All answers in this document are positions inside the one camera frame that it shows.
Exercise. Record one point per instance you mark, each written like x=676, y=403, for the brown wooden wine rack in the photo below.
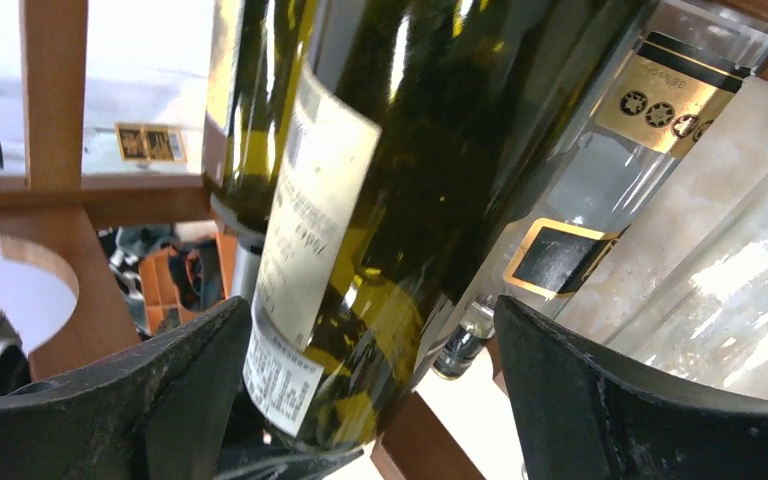
x=56, y=231

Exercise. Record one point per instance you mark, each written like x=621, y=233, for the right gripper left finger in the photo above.
x=157, y=410

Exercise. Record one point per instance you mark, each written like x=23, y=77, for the clear square spirit bottle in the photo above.
x=124, y=148

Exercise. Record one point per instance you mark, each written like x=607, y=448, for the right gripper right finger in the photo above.
x=585, y=411

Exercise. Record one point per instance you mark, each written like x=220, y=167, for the black rolled sock top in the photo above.
x=195, y=271

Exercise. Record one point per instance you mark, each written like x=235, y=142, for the dark green wine bottle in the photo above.
x=256, y=53

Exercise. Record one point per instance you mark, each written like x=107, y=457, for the orange wooden compartment tray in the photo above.
x=162, y=308

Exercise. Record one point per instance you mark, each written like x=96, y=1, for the slim clear glass bottle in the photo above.
x=707, y=321

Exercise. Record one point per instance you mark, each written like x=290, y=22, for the dark wine bottle black cap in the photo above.
x=414, y=126

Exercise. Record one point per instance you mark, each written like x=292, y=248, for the zebra striped cloth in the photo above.
x=125, y=248

